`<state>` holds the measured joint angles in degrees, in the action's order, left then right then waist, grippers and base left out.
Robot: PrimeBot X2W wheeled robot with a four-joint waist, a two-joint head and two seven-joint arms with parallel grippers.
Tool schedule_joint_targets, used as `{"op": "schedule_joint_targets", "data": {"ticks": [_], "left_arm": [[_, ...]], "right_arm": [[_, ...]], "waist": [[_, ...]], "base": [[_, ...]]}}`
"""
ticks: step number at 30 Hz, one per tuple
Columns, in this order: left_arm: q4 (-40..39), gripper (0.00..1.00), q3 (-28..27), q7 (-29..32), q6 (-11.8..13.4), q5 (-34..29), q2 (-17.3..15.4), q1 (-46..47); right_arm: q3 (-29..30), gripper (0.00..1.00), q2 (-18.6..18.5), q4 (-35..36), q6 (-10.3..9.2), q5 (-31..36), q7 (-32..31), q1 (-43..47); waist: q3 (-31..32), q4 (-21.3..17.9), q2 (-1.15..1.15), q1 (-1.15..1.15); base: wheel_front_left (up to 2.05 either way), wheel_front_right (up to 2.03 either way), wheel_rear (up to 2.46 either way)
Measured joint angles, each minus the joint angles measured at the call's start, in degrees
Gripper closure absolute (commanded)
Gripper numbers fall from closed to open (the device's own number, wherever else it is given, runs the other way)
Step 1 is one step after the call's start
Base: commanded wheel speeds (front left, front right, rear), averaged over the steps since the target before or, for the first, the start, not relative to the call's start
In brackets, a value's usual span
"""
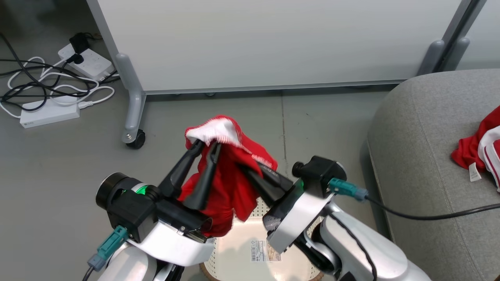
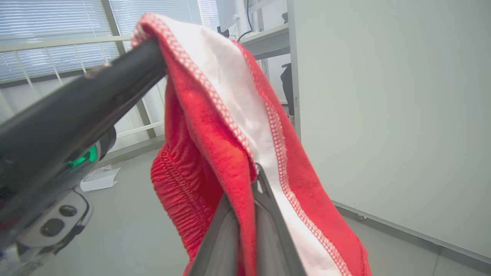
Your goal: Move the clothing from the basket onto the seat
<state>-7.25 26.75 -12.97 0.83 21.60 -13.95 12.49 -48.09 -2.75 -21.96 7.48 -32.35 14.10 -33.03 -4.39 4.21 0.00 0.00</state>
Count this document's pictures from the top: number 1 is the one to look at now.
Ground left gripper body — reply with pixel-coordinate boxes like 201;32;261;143
129;199;216;267

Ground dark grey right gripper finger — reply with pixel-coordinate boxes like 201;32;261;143
239;165;288;208
255;162;294;192

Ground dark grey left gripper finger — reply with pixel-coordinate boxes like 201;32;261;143
183;142;221;212
158;140;205;198

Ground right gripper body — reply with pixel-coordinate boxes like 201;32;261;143
262;180;335;254

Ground red garment with white trim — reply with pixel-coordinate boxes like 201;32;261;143
177;114;279;238

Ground red jersey with letter print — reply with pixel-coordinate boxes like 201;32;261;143
451;105;500;193

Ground grey fabric sofa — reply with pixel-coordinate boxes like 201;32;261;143
367;69;500;281

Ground barcode sticker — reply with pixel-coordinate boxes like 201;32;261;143
250;240;282;263

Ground black caster wheel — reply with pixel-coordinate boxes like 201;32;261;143
126;129;146;149

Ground white perforated laundry basket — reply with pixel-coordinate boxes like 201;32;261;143
199;197;325;281

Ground grey partition leg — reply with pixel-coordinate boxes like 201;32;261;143
115;53;147;144

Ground white partition panel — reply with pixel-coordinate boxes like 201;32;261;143
455;0;500;71
86;0;475;96

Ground white power strip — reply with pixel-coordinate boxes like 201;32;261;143
58;43;115;82

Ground white flat box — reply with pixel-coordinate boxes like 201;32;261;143
20;100;81;129

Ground black power adapter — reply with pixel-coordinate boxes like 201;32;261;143
69;32;91;55

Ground black cable with teal connector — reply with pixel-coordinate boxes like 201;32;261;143
328;177;500;221
82;226;130;281

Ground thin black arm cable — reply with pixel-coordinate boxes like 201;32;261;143
328;213;378;281

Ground black floor cables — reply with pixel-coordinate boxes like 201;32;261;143
0;32;120;112

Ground grey partition foot post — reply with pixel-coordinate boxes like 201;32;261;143
417;39;446;77
444;37;470;73

